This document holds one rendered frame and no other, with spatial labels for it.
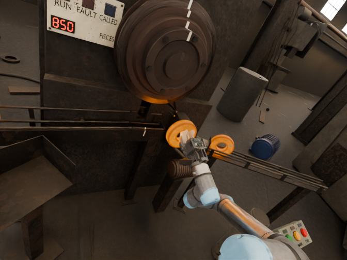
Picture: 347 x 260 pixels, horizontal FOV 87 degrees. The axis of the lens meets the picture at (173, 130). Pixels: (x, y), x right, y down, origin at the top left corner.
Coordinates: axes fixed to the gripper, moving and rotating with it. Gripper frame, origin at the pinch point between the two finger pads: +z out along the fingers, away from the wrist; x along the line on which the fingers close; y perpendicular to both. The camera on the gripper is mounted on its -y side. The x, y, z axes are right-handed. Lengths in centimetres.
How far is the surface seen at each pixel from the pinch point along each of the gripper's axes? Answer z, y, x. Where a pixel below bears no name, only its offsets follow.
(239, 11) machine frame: 47, 46, -25
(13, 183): -11, -23, 65
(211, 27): 28.7, 38.5, -2.1
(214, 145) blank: 1.8, -15.6, -34.9
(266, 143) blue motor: 37, -63, -188
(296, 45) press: 442, -13, -669
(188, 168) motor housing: -6.2, -32.1, -21.0
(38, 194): -17, -22, 57
